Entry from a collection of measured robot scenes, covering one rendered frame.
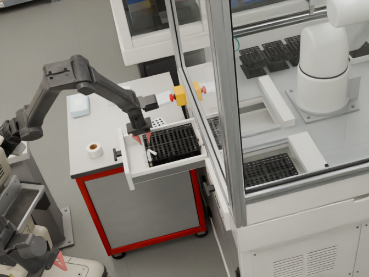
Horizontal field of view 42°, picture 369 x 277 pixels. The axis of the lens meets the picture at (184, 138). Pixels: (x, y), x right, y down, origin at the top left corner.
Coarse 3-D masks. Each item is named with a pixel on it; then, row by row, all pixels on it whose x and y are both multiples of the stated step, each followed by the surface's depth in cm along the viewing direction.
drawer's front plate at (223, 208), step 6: (210, 162) 190; (210, 168) 187; (210, 174) 185; (210, 180) 191; (216, 180) 182; (216, 186) 180; (216, 192) 179; (216, 198) 185; (222, 198) 175; (222, 204) 173; (222, 210) 174; (222, 216) 179; (228, 216) 172; (228, 222) 175; (228, 228) 177
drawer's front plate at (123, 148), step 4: (120, 128) 212; (120, 132) 210; (120, 136) 208; (120, 140) 206; (124, 140) 212; (120, 144) 205; (124, 144) 205; (124, 148) 202; (124, 152) 201; (124, 156) 199; (124, 160) 197; (128, 160) 208; (124, 164) 195; (128, 164) 201; (124, 168) 194; (128, 168) 195; (128, 172) 192; (128, 176) 193; (128, 180) 195; (128, 184) 196; (132, 184) 197; (132, 188) 198
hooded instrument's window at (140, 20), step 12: (132, 0) 248; (144, 0) 250; (156, 0) 251; (132, 12) 253; (144, 12) 254; (156, 12) 255; (132, 24) 257; (144, 24) 259; (156, 24) 260; (168, 24) 261; (120, 36) 263; (132, 36) 262
